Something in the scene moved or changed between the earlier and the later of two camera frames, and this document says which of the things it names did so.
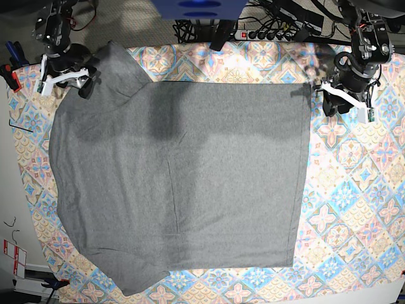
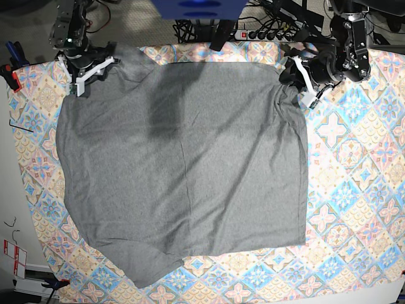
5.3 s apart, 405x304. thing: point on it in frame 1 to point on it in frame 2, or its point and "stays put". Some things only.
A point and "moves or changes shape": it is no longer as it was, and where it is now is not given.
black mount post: [223, 32] stays put
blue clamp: [18, 58] stays put
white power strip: [262, 35] stays put
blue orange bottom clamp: [54, 284] stays put
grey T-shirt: [152, 177] moves or changes shape
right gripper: [355, 83] to [323, 69]
